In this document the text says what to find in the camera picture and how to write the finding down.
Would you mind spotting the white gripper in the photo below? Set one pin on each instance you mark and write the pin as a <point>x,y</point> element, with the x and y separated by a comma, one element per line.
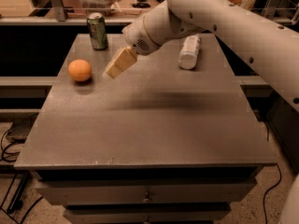
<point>136,37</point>

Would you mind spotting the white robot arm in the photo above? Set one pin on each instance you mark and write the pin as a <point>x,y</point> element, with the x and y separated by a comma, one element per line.
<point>271,50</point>

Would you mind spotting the green soda can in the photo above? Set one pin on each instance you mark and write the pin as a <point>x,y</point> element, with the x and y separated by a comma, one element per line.
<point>97,29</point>

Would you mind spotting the orange fruit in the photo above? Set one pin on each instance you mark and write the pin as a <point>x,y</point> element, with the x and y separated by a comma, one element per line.
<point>79,70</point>

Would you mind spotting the clear plastic container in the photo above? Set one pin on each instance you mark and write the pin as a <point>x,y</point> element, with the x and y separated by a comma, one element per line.
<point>98,0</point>

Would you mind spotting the clear plastic water bottle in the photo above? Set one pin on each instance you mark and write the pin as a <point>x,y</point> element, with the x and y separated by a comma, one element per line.
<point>188,55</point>

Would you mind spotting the grey drawer cabinet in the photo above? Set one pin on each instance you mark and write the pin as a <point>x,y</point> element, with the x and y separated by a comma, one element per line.
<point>153,122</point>

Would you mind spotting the black power adapter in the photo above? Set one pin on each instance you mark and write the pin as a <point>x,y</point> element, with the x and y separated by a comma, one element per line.
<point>19,131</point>

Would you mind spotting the upper drawer with knob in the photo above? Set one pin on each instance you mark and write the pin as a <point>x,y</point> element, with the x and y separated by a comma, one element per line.
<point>134,192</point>

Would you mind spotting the lower drawer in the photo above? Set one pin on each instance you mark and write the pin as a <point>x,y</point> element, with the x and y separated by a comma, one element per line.
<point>147,213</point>

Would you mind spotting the metal shelf rail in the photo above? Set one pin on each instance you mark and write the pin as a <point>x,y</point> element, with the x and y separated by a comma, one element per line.
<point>71,11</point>

